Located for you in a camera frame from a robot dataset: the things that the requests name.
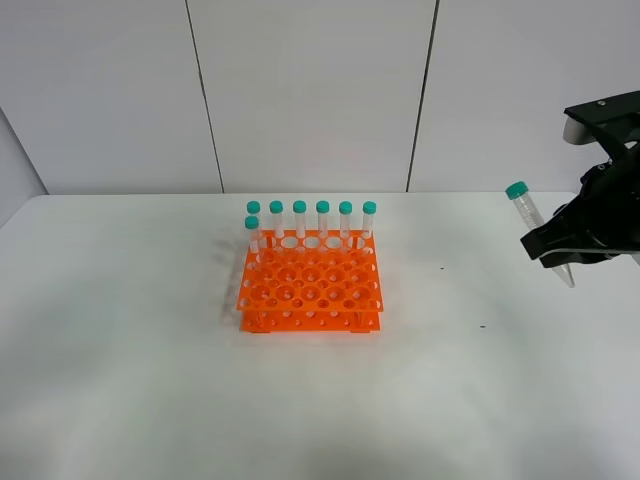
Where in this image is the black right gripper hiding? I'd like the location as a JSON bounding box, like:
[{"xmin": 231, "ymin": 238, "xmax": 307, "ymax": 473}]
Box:
[{"xmin": 520, "ymin": 91, "xmax": 639, "ymax": 268}]

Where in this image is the teal-capped test tube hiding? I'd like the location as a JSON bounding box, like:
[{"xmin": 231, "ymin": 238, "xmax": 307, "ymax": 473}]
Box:
[{"xmin": 505, "ymin": 181, "xmax": 575, "ymax": 288}]

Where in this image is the orange test tube rack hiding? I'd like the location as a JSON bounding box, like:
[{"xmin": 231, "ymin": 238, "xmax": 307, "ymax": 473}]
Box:
[{"xmin": 236, "ymin": 229, "xmax": 384, "ymax": 333}]

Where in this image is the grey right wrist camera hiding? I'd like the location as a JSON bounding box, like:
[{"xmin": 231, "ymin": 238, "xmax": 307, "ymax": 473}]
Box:
[{"xmin": 563, "ymin": 117, "xmax": 597, "ymax": 145}]

